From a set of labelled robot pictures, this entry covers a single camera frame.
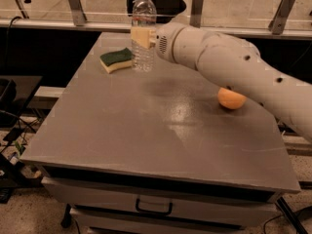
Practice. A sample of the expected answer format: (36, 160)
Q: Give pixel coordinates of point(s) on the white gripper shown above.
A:
(163, 42)

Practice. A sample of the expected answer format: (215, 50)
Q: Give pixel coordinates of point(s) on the clear plastic water bottle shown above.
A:
(144, 15)

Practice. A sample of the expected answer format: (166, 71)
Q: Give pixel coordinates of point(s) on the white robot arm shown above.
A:
(233, 63)

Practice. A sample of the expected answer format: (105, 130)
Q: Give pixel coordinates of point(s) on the black office chair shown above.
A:
(166, 9)

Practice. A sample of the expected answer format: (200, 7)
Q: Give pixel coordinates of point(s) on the green and yellow sponge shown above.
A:
(113, 61)

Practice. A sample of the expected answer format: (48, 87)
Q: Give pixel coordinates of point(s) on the orange fruit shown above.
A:
(230, 100)

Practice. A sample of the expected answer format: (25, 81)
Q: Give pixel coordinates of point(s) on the grey drawer cabinet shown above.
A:
(160, 136)

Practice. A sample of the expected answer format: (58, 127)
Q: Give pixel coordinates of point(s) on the black side table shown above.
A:
(15, 94)

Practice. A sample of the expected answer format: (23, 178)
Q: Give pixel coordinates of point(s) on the black drawer handle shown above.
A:
(153, 208)

